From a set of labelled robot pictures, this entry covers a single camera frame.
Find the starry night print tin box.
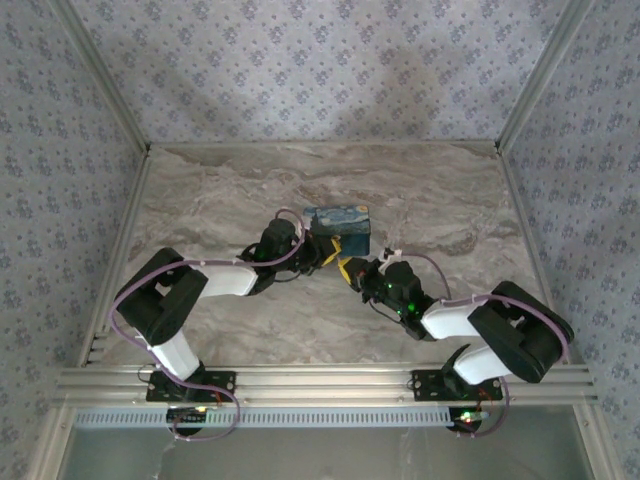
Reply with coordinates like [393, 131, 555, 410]
[302, 203, 374, 257]

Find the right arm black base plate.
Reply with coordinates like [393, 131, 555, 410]
[409, 369, 504, 402]

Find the wide aluminium base rail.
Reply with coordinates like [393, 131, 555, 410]
[53, 366, 600, 407]

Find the grey slotted cable duct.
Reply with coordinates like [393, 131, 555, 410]
[73, 406, 490, 430]

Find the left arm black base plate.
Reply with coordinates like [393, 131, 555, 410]
[144, 370, 238, 404]

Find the aluminium table edge rail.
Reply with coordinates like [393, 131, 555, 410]
[497, 147, 576, 366]
[74, 147, 154, 369]

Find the aluminium corner post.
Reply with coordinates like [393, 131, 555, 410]
[49, 0, 154, 154]
[494, 0, 600, 154]

